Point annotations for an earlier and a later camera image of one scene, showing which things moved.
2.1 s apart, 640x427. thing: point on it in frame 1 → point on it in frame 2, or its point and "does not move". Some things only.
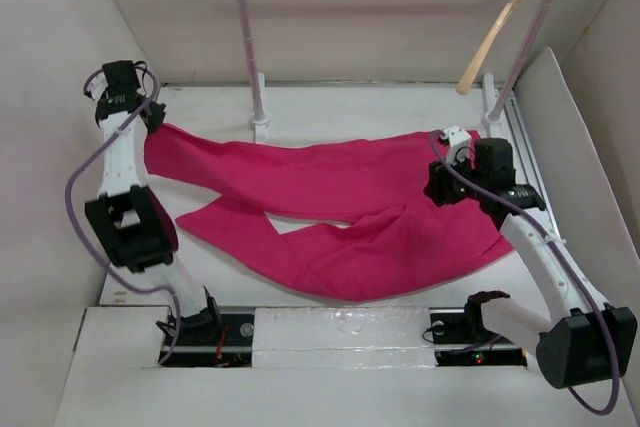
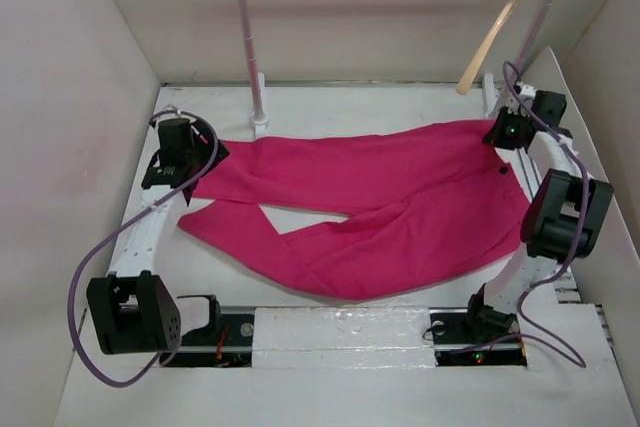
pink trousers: x=346 y=220 does not move
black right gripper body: x=450 y=189 → x=513 y=126
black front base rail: x=460 y=337 does not move
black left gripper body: x=157 y=116 → x=193 y=155
